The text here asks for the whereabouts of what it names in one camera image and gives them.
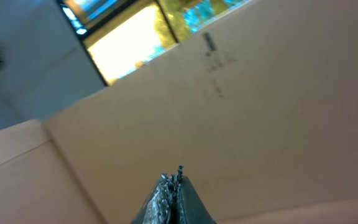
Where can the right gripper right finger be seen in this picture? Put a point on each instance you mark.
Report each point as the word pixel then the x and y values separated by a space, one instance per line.
pixel 189 208

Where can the bright window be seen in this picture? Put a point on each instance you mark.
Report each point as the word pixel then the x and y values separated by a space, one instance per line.
pixel 123 35

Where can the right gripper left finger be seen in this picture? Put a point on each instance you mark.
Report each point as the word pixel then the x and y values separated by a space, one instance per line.
pixel 157 208

